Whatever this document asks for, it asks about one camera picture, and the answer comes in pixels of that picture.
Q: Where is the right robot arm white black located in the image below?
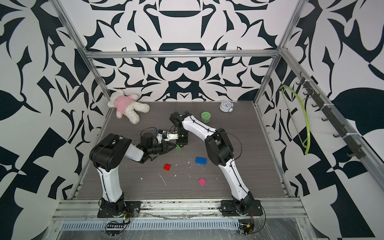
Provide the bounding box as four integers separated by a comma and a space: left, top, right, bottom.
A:
170, 112, 254, 213

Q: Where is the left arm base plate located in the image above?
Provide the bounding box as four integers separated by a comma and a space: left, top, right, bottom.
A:
97, 199, 142, 219

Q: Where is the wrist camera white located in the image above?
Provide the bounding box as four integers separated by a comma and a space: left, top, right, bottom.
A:
155, 130, 164, 144
163, 132, 179, 142

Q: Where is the small white alarm clock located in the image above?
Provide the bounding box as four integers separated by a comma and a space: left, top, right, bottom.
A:
220, 101, 234, 113

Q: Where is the green lidded jar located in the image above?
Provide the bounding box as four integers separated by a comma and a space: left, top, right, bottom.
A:
201, 112, 211, 124

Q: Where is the black hook rack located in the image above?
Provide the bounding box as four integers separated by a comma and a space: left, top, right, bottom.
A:
297, 72, 367, 159

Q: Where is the aluminium front rail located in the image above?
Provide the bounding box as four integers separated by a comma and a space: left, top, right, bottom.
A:
52, 198, 308, 221

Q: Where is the white plush toy pink shirt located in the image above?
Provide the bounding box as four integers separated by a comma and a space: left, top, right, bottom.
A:
107, 90, 150, 125

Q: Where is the small yellow connector box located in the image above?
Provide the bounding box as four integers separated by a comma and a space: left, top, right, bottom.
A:
238, 223, 255, 236

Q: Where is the green hoop tube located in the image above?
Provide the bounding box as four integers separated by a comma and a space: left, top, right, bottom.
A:
279, 85, 311, 156

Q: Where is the blue lego brick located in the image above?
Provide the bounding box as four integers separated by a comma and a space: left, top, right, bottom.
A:
195, 157, 207, 165

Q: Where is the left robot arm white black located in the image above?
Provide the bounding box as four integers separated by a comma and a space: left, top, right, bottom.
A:
90, 131, 179, 211

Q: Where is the pink lego brick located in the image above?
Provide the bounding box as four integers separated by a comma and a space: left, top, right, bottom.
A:
198, 178, 207, 186

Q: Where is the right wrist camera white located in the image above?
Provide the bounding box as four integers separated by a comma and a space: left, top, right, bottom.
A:
163, 132, 179, 142

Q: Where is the red lego brick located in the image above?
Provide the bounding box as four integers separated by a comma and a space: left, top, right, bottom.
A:
164, 164, 171, 171

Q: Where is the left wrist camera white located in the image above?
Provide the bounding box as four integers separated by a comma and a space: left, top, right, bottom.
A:
155, 130, 164, 144

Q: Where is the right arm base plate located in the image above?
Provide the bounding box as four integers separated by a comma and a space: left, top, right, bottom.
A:
219, 200, 264, 217

